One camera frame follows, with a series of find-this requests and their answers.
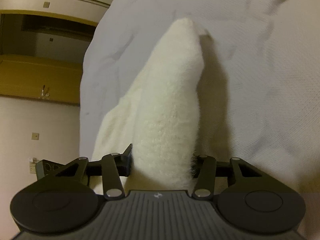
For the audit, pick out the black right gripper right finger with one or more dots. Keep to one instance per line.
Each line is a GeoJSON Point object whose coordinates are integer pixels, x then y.
{"type": "Point", "coordinates": [246, 197]}

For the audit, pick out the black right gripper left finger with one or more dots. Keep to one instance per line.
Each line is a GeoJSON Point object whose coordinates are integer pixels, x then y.
{"type": "Point", "coordinates": [67, 197]}

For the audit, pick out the wall power socket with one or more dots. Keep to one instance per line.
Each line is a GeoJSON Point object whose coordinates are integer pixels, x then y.
{"type": "Point", "coordinates": [32, 165]}

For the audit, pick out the wall switch plate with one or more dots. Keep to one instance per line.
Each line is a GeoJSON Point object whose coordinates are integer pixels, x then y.
{"type": "Point", "coordinates": [35, 136]}

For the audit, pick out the white bed sheet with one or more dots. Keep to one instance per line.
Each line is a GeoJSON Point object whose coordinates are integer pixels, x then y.
{"type": "Point", "coordinates": [258, 92]}

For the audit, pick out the cream knitted sweater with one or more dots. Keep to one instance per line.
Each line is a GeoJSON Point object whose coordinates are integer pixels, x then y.
{"type": "Point", "coordinates": [159, 115]}

